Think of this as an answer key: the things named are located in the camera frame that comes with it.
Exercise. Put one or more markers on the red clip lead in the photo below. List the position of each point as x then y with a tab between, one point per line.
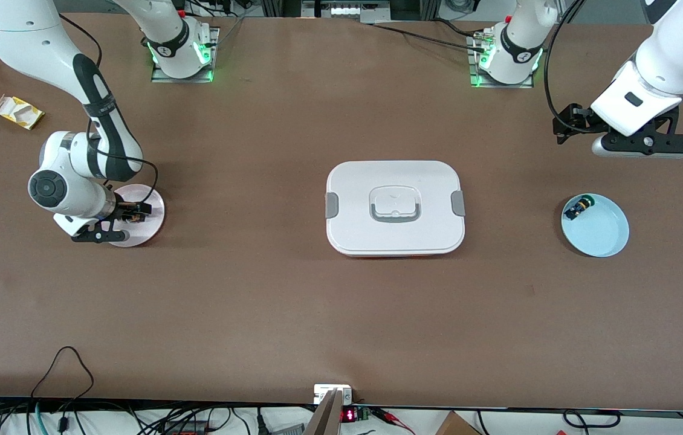
393	420

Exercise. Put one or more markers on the yellow white torn carton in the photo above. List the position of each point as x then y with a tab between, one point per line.
18	112

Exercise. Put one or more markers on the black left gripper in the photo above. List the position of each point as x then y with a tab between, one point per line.
570	121

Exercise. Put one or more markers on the small white box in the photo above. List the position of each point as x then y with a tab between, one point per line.
319	391

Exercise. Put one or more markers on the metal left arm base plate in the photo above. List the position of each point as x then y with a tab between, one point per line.
501	85

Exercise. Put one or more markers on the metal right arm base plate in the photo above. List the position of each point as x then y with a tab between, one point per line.
184	80

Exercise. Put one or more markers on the light blue round plate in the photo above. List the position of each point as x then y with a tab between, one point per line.
604	232

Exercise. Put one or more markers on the brown cardboard piece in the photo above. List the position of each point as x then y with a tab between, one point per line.
456	426

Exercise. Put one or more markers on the white power strip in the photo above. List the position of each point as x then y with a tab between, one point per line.
347	9

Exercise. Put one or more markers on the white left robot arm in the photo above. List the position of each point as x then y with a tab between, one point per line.
668	54

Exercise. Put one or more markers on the pink round plate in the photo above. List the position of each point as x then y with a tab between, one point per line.
148	232

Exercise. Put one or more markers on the white lunch box grey latches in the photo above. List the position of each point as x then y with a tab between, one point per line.
396	235

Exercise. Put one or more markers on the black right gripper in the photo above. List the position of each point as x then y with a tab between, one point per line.
126	211

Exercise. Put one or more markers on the red digit display module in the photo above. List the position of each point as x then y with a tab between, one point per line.
349	415

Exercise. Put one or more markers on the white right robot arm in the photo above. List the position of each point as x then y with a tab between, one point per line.
15	36

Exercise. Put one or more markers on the grey metal bar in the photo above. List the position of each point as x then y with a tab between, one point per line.
324	420

